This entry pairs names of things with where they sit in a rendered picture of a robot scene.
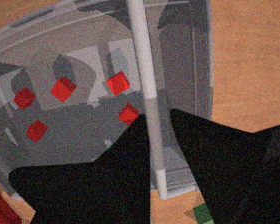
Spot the small red block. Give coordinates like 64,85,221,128
119,103,139,127
51,76,77,101
26,120,48,143
107,71,131,96
14,88,36,109

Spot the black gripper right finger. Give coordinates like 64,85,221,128
169,109,280,224

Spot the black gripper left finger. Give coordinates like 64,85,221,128
8,113,151,224

